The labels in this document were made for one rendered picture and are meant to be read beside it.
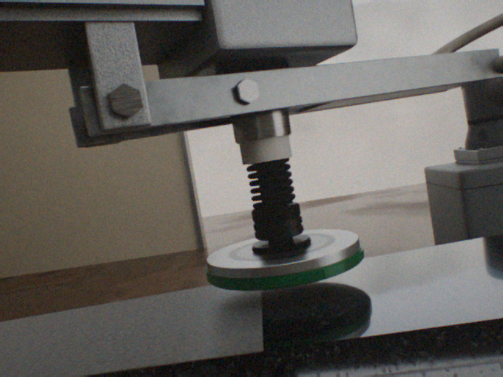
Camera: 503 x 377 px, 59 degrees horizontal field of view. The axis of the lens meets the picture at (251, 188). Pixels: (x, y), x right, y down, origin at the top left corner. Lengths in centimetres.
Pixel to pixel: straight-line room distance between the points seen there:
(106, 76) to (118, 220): 549
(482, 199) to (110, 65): 127
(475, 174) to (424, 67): 82
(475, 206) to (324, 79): 100
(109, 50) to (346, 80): 32
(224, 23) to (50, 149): 582
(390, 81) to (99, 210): 550
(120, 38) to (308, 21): 22
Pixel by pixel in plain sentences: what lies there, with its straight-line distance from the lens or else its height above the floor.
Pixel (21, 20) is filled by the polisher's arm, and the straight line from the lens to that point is 47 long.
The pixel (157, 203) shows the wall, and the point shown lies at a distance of 572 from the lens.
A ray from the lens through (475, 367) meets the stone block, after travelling 46.
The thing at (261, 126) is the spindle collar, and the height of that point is 103.
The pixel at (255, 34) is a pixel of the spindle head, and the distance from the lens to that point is 51.
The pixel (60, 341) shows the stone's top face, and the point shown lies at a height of 80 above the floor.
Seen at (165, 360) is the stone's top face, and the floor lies 80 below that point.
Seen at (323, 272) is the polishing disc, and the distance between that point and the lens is 53.
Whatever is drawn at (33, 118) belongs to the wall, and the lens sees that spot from 639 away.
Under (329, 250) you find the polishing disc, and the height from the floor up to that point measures 86.
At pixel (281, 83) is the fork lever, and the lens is 57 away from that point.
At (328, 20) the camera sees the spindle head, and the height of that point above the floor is 114.
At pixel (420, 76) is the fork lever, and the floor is 107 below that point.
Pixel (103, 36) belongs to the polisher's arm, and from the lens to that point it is 48.
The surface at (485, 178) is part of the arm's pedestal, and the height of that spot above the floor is 81.
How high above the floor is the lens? 99
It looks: 3 degrees down
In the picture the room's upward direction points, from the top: 10 degrees counter-clockwise
